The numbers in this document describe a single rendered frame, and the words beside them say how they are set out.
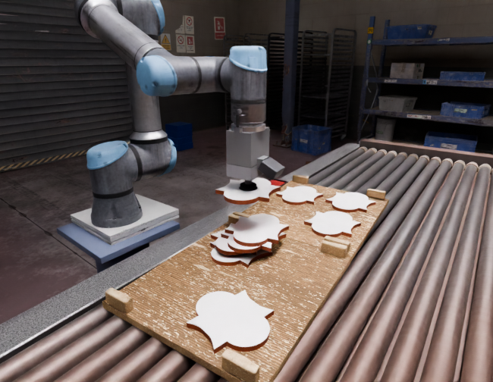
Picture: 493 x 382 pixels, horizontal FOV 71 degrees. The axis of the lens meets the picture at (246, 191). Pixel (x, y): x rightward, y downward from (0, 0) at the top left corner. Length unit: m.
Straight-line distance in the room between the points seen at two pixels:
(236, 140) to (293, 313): 0.36
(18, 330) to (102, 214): 0.43
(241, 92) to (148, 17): 0.45
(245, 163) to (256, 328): 0.33
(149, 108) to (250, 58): 0.46
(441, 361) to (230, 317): 0.34
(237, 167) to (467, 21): 5.42
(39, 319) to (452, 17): 5.86
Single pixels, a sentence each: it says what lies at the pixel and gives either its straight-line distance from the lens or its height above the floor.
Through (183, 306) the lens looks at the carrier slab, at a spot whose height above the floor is 0.94.
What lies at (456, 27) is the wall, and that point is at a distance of 6.01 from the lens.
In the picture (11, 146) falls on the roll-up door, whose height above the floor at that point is 0.30.
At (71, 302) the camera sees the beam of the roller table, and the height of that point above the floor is 0.92.
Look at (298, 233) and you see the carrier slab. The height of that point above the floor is 0.94.
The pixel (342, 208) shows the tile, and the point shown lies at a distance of 1.06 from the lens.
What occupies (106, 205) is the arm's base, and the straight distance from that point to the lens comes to 1.08.
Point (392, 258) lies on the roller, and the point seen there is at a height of 0.92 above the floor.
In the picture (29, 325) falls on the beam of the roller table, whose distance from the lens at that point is 0.77.
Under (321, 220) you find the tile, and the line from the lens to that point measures 0.97.
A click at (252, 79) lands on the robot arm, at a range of 0.72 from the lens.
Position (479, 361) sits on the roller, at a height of 0.92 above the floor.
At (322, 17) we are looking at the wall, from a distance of 6.75.
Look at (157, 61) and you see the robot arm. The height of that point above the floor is 1.36.
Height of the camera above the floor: 1.36
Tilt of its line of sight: 21 degrees down
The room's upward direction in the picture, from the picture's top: straight up
